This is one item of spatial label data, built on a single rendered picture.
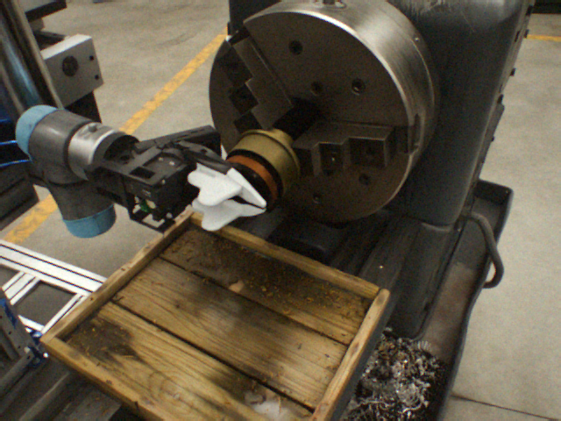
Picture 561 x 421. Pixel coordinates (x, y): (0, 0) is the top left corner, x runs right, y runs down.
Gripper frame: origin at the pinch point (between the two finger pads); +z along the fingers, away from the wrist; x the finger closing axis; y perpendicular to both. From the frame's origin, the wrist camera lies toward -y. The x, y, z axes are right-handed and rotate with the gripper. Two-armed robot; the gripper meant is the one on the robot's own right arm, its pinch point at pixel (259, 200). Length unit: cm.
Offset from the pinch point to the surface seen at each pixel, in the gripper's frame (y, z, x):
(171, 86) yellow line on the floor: -189, -195, -108
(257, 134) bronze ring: -6.2, -4.0, 4.2
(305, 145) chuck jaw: -8.6, 1.3, 3.0
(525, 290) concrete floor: -117, 46, -108
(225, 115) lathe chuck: -15.7, -15.8, -0.9
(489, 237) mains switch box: -46, 25, -32
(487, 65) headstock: -31.6, 16.5, 7.9
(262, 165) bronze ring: -2.9, -1.2, 2.6
